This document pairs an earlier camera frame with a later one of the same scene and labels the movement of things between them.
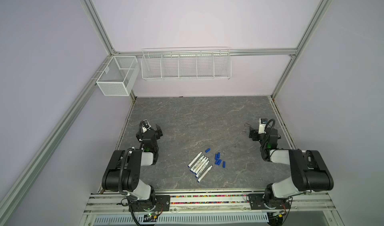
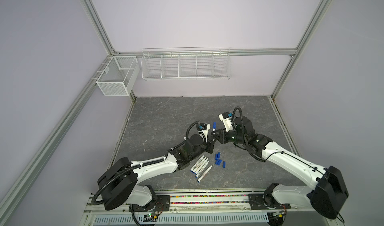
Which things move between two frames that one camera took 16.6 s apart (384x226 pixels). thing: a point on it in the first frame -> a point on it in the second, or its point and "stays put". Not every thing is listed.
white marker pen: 198,161 stays put
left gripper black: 151,133 -> 208,145
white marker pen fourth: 199,168 stays put
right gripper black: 256,135 -> 222,136
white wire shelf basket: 186,63 stays put
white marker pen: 202,161 stays put
